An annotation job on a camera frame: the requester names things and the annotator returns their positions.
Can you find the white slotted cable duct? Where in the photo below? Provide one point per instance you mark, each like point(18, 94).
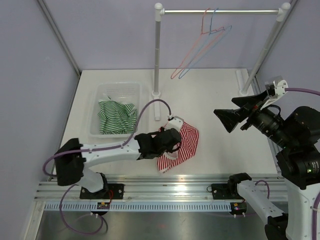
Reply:
point(140, 206)

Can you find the clear plastic basket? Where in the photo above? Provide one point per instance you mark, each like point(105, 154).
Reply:
point(125, 92)

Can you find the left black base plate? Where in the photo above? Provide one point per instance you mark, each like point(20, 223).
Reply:
point(115, 192)

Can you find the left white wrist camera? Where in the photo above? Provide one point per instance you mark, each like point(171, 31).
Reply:
point(174, 123)

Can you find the red striped tank top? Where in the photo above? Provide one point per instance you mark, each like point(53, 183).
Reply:
point(189, 144)

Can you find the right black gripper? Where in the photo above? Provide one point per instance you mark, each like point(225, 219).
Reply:
point(231, 117)

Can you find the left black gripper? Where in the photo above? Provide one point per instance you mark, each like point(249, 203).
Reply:
point(169, 150)

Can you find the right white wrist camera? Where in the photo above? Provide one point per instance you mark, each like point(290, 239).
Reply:
point(275, 91)

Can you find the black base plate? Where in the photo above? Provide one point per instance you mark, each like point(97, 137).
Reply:
point(115, 192)
point(220, 191)

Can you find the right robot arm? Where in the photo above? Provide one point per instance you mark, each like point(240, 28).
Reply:
point(298, 160)

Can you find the aluminium mounting rail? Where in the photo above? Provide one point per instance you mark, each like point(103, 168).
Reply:
point(191, 179)

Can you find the green striped tank top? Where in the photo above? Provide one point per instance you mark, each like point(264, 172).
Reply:
point(116, 118)

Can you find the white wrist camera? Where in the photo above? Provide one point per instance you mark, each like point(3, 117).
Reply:
point(174, 123)
point(275, 91)

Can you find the silver clothes rack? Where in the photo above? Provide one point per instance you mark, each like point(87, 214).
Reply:
point(182, 69)

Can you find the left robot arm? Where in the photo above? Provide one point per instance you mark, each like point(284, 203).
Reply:
point(74, 160)

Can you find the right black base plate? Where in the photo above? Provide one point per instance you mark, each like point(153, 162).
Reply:
point(220, 191)

